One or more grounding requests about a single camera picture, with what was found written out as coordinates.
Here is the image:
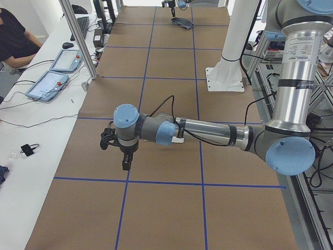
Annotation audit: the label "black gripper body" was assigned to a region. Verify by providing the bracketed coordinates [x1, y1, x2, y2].
[120, 142, 138, 157]

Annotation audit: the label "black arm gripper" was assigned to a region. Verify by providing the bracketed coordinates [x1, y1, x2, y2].
[161, 0, 175, 8]

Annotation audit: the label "dark grey towel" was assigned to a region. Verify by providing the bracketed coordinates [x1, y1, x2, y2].
[171, 17, 194, 30]

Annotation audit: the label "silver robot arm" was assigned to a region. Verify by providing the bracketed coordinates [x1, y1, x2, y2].
[109, 1, 332, 176]

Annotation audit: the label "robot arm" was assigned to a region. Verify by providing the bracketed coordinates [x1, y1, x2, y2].
[161, 0, 229, 9]

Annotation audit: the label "long blue tape strip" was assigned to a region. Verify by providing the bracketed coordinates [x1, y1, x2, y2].
[114, 7, 158, 250]

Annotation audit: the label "black monitor stand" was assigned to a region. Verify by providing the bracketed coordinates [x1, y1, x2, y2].
[93, 0, 116, 34]

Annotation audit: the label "crossing blue tape strip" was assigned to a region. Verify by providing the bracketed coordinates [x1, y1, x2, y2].
[53, 177, 286, 190]

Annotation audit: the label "black power adapter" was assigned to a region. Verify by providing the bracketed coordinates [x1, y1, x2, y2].
[93, 28, 105, 48]

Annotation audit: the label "black keyboard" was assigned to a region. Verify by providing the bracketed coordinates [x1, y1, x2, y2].
[76, 16, 89, 39]

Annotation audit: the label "small black device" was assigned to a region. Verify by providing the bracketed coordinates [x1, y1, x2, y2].
[20, 144, 40, 157]

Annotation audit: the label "near blue teach pendant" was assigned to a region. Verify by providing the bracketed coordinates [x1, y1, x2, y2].
[25, 70, 69, 102]

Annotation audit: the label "blue teach pendant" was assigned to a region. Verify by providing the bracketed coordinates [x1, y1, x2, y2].
[50, 49, 82, 72]
[25, 70, 69, 102]

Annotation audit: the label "far blue teach pendant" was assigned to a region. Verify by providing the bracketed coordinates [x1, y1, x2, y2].
[50, 49, 82, 72]

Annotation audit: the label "clear plastic bag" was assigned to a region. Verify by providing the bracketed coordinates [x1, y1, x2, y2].
[9, 148, 27, 161]

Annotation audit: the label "black computer mouse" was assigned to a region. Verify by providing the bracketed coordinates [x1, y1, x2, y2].
[62, 42, 74, 49]

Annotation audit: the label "blue patterned cloth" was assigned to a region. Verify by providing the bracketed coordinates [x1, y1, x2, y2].
[0, 165, 9, 185]

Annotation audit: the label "person in black shirt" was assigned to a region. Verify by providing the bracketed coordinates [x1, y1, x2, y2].
[1, 8, 42, 69]

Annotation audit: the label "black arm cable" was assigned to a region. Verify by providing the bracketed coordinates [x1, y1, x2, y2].
[149, 88, 280, 146]

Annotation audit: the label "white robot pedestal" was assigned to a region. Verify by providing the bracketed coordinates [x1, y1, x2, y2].
[206, 0, 261, 92]

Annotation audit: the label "aluminium frame post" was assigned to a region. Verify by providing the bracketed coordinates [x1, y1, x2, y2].
[59, 0, 97, 80]

